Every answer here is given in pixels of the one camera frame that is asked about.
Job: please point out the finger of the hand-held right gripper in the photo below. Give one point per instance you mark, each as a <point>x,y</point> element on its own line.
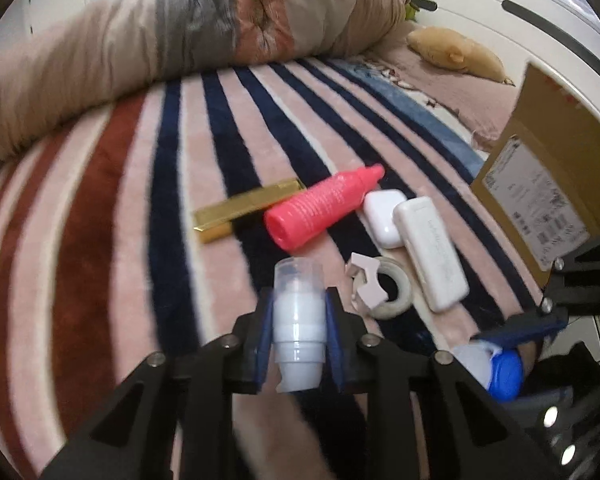
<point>530,329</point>
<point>580,260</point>

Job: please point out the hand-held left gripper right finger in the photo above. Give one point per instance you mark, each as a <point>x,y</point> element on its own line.
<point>334,330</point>

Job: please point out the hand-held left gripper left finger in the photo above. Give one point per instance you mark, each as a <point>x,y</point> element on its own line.
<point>266,325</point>

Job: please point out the translucent white plastic bottle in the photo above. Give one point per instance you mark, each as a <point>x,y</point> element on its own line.
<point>298,320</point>

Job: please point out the white bottle with blue cap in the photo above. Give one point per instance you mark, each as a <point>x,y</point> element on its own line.
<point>505,375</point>

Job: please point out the grey tape roll with dispenser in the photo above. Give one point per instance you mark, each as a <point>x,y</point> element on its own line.
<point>380,285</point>

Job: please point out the cardboard box with shipping label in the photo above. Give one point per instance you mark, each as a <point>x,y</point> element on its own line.
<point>545,175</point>

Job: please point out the gold rectangular box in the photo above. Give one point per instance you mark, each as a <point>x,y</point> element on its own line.
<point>240,206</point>

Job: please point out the white rectangular case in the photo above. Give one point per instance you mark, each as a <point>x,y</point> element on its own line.
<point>430,250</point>

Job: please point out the pink plastic bottle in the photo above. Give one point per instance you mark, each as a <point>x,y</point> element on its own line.
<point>317,205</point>

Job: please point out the white earbuds case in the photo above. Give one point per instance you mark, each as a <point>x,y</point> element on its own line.
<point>386,215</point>

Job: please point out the striped plush blanket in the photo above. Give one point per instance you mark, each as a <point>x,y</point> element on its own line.
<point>155,210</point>

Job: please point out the pink bed sheet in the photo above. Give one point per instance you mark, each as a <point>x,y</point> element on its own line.
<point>460,95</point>

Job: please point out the blue patterned cloth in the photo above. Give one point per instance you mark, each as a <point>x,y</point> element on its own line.
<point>415,115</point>

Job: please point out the tan plush toy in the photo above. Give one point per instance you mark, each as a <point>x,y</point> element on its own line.
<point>455,50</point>

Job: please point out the beige and grey quilt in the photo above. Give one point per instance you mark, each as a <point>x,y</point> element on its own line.
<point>180,35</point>

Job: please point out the green plush toy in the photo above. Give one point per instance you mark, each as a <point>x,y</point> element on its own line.
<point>412,7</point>

